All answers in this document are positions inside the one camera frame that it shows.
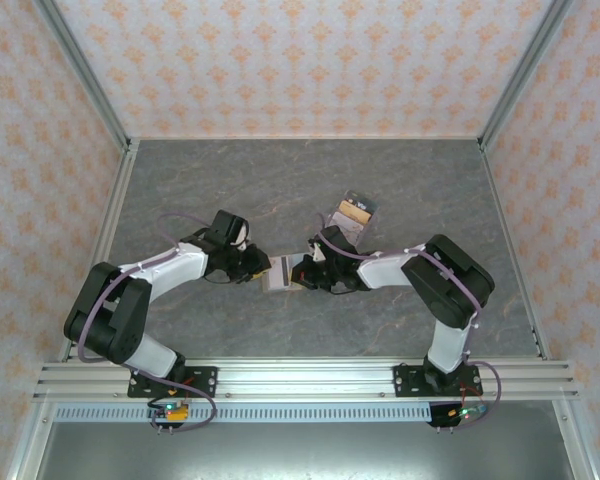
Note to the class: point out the beige card holder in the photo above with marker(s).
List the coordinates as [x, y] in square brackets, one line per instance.
[266, 287]

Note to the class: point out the pinkish card with dark stripe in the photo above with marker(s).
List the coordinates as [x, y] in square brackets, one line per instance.
[280, 275]

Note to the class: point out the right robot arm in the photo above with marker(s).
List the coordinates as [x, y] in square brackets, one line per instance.
[455, 285]

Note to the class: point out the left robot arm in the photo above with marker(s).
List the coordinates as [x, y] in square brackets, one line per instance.
[105, 320]

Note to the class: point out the pale card with black stripe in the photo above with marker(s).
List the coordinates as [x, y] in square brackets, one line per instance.
[350, 230]

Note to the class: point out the brown orange card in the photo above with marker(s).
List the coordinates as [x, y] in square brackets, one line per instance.
[355, 214]

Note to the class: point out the glossy dark card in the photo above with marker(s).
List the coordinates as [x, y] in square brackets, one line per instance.
[362, 202]

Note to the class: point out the clear plastic tray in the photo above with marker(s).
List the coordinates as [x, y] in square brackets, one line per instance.
[375, 215]

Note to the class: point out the left circuit board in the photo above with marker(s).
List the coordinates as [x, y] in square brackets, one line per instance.
[170, 411]

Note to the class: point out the circuit board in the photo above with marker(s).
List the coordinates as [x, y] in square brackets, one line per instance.
[170, 411]
[467, 413]

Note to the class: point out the grey metal panel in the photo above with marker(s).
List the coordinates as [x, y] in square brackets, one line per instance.
[300, 450]

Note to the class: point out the right circuit board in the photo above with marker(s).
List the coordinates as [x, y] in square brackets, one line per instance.
[467, 413]

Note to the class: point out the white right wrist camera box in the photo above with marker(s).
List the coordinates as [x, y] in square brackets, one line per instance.
[317, 252]

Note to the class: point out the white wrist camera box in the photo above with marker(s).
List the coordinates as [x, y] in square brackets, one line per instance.
[241, 239]
[317, 252]

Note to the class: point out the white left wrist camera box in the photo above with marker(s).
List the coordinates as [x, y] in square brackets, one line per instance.
[241, 239]

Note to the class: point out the aluminium mounting rail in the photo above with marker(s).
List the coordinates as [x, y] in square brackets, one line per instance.
[305, 380]

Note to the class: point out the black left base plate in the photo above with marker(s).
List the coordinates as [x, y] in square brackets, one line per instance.
[205, 380]

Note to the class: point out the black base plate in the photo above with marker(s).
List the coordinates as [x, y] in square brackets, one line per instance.
[405, 380]
[205, 380]

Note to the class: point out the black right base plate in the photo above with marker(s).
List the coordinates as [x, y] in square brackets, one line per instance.
[405, 380]

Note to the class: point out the aluminium side rail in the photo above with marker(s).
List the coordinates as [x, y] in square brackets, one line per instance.
[122, 175]
[493, 175]

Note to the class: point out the aluminium frame post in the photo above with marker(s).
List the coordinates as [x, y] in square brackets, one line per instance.
[82, 65]
[527, 65]

